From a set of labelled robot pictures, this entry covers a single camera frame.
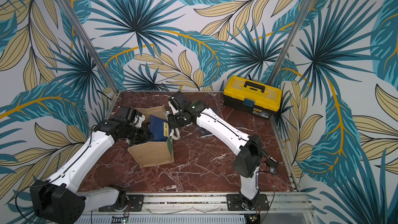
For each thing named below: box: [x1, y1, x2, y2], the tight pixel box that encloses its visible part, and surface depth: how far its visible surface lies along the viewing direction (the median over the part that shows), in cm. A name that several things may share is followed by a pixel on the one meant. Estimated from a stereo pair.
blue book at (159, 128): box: [148, 114, 170, 142], surface depth 87 cm
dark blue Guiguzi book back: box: [199, 127, 213, 137], surface depth 99 cm
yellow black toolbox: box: [222, 75, 283, 120], surface depth 100 cm
